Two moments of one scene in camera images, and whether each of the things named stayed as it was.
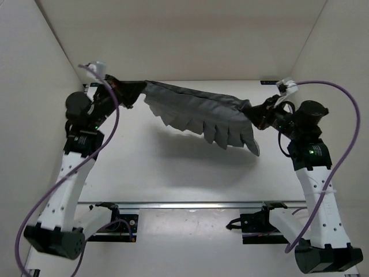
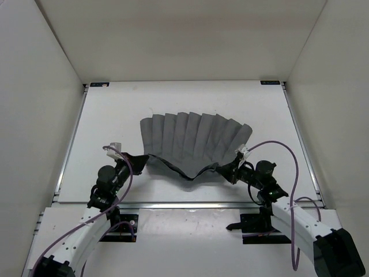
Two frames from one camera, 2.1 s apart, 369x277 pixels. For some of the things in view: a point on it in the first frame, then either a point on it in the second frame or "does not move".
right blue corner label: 269,82 does not move
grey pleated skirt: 224,120 → 192,142
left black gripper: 130,89 → 139,162
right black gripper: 259,115 → 230,172
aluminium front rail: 189,206 does not move
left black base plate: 123,230 does not move
